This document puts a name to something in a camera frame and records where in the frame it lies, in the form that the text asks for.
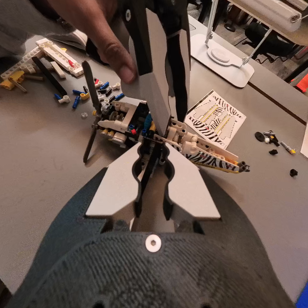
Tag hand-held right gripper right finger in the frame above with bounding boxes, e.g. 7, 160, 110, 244
164, 143, 221, 222

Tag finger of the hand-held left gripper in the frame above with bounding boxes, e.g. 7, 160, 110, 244
166, 28, 192, 121
120, 8, 173, 138

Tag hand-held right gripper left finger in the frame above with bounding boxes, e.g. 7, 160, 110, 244
85, 142, 142, 218

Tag white lego skid assembly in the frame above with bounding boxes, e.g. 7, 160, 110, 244
130, 154, 155, 230

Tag zebra striped lego helicopter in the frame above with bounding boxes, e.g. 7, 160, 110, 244
91, 97, 251, 174

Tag long black lego beam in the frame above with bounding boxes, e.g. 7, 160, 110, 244
135, 142, 162, 217

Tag lego instruction booklet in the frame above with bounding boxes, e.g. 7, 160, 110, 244
48, 29, 88, 51

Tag person's left forearm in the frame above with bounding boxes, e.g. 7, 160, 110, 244
0, 0, 80, 58

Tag small grey black lego assembly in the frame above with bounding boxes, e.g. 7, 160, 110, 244
263, 131, 281, 147

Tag white flat lego tile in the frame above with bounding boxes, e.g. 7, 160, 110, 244
50, 61, 66, 79

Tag white lego panel assembly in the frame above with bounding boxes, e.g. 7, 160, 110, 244
36, 38, 83, 77

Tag small grey yellow lego piece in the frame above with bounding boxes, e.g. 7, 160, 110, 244
280, 141, 297, 154

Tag long white lego beam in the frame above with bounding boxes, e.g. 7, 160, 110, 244
1, 47, 47, 80

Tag yellow lego panel piece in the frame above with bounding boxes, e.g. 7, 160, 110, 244
0, 71, 25, 90

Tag person's left hand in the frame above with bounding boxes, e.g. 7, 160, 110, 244
46, 0, 139, 84

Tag zebra sticker sheet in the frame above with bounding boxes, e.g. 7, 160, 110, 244
184, 90, 247, 150

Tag black office chair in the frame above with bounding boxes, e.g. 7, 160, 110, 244
244, 22, 293, 63

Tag white lamp bar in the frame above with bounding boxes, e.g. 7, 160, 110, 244
231, 0, 302, 33

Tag orange striped cone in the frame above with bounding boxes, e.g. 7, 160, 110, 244
290, 73, 308, 93

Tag white paper sheet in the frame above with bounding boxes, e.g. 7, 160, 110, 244
300, 125, 308, 158

